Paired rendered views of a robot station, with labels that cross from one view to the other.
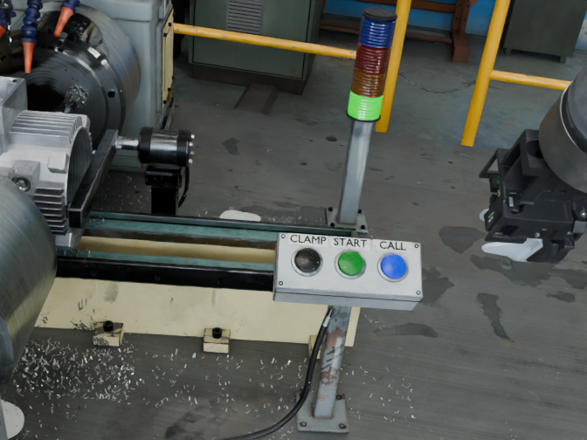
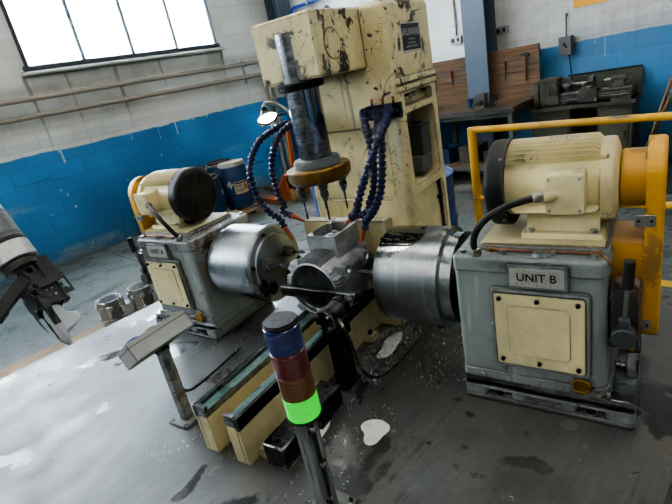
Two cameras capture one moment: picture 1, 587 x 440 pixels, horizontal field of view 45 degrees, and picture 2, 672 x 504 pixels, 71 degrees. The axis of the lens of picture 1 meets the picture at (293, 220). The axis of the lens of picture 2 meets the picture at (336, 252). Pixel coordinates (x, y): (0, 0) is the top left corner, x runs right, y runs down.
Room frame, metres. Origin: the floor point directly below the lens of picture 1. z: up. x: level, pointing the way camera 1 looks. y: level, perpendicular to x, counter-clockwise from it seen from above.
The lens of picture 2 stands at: (1.74, -0.53, 1.56)
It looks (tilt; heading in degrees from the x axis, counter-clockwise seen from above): 20 degrees down; 132
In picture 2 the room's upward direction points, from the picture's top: 12 degrees counter-clockwise
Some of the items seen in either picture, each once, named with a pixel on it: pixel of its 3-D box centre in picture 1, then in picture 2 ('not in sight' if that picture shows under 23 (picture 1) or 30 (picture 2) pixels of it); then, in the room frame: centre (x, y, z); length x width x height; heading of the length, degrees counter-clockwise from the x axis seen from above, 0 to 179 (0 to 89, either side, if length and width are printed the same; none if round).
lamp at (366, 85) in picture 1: (369, 79); (296, 381); (1.21, -0.10, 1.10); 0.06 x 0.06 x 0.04
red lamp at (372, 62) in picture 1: (373, 55); (290, 359); (1.21, -0.10, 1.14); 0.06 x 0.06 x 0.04
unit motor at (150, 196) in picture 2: not in sight; (173, 230); (0.23, 0.33, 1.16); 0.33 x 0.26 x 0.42; 5
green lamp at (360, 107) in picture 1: (365, 103); (301, 403); (1.21, -0.10, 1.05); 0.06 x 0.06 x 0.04
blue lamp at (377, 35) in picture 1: (376, 30); (283, 335); (1.21, -0.10, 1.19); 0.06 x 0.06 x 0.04
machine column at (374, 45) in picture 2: not in sight; (358, 164); (0.84, 0.66, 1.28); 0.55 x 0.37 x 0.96; 95
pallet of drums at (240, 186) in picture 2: not in sight; (206, 195); (-3.61, 3.14, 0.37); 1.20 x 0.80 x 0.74; 80
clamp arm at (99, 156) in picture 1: (97, 174); (317, 293); (0.90, 0.29, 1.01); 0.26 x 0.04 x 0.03; 5
